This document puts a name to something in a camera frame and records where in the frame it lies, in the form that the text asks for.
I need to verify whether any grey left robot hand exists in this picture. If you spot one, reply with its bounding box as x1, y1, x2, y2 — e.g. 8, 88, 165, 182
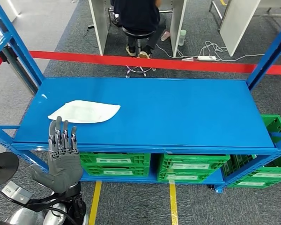
30, 116, 84, 193

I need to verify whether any white curved panel part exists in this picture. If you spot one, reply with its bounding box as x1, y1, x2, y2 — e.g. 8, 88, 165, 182
48, 100, 121, 124

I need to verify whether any blue metal shelf rack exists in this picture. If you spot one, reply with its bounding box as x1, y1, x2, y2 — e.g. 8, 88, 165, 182
0, 0, 281, 195

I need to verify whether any green plastic crate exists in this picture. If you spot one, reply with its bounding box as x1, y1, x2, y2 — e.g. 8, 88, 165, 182
79, 152, 152, 167
82, 164, 151, 178
222, 115, 281, 182
157, 169, 214, 183
227, 178, 281, 189
158, 153, 230, 173

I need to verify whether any black round stool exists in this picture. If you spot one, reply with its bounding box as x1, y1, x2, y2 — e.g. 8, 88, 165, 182
122, 26, 156, 78

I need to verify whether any white partition panel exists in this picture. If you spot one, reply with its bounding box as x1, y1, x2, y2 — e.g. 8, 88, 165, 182
0, 0, 22, 41

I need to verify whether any person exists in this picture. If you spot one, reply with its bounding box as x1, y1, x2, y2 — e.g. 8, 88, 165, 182
110, 0, 167, 60

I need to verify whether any white plastic bottle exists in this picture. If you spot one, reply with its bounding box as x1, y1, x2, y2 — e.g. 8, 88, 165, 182
177, 29, 187, 46

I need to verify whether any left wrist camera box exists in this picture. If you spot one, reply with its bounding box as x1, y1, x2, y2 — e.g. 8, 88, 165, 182
1, 181, 34, 206

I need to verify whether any chrome barrier post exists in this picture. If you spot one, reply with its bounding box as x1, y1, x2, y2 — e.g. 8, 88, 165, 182
0, 46, 39, 95
0, 152, 46, 225

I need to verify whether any white power cable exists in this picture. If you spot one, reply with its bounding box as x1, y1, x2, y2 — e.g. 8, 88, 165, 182
156, 40, 281, 63

